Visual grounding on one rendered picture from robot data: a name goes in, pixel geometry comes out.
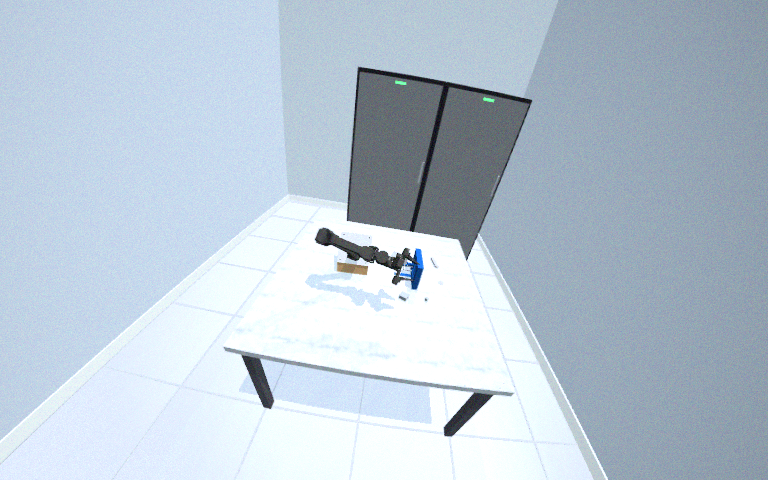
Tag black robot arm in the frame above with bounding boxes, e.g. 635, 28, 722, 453
315, 227, 405, 271

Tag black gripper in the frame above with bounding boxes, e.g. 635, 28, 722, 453
385, 248, 420, 285

